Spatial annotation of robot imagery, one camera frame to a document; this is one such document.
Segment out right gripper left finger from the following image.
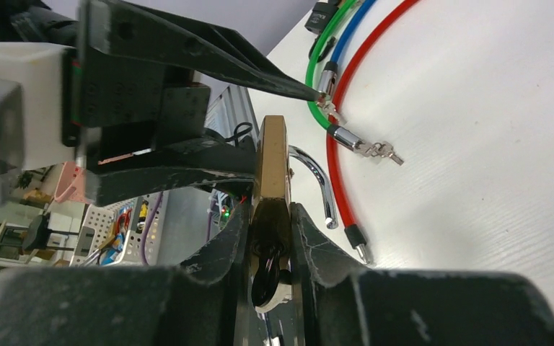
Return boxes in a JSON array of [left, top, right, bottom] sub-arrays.
[[179, 203, 250, 345]]

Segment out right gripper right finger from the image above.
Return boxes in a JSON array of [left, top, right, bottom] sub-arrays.
[[290, 203, 364, 345]]

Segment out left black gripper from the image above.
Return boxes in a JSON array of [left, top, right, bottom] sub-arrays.
[[71, 1, 319, 206]]

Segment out brass padlock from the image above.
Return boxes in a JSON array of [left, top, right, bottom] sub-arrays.
[[250, 115, 338, 265]]

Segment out pink plastic basket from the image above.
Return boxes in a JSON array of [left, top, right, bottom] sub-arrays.
[[53, 161, 87, 203]]

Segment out small black padlock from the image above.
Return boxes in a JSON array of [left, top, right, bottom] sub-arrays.
[[304, 0, 340, 35]]

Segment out red cable lock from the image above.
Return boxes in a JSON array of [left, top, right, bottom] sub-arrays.
[[325, 0, 422, 266]]

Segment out cable lock keys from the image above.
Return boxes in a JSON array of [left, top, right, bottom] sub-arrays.
[[327, 124, 405, 166]]

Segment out green cable lock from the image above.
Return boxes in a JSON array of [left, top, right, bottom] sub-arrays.
[[304, 1, 359, 130]]

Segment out blue cable lock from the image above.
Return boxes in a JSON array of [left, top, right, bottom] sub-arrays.
[[318, 0, 376, 101]]

